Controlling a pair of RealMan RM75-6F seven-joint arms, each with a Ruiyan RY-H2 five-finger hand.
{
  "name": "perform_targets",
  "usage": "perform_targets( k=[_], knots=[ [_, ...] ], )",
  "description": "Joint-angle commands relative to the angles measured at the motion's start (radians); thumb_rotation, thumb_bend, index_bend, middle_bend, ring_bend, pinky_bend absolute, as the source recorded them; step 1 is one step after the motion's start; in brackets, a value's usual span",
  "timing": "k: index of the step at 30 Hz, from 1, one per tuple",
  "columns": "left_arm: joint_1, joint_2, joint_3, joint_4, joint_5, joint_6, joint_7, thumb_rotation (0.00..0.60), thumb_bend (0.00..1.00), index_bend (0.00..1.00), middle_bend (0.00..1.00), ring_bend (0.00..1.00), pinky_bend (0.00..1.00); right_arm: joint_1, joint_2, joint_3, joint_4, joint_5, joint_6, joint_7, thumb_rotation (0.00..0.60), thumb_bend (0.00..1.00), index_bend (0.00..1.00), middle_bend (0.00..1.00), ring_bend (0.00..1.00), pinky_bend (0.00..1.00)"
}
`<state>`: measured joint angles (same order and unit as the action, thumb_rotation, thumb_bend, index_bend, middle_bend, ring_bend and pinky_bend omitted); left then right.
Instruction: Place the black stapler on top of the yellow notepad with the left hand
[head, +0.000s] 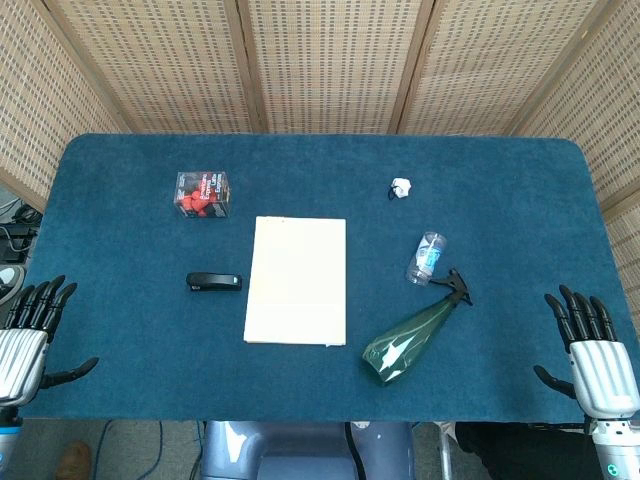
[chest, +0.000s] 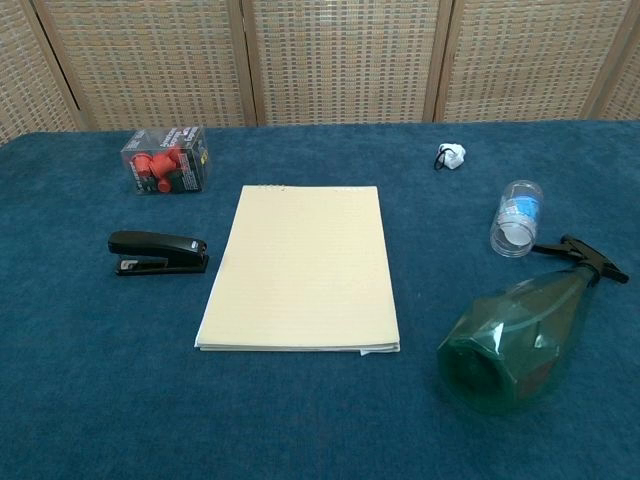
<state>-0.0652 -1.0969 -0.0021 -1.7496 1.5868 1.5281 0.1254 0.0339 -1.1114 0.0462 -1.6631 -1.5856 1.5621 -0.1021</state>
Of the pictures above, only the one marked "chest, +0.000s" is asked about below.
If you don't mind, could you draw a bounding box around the clear plastic jar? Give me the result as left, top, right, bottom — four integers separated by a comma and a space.
489, 178, 545, 258

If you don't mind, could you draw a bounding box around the yellow legal paper pad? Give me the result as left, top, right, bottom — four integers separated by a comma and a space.
193, 184, 402, 358

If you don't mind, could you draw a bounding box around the blue table cloth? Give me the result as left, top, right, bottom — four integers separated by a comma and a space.
0, 118, 640, 480

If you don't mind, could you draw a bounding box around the clear box of red parts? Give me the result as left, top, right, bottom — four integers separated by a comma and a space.
120, 126, 211, 196

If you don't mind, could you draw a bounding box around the black stapler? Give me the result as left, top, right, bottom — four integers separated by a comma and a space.
107, 230, 211, 277

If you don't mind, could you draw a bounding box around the green spray bottle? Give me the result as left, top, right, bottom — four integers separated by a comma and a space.
436, 234, 631, 416

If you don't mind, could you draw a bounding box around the woven folding screen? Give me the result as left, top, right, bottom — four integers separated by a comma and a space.
0, 0, 640, 148

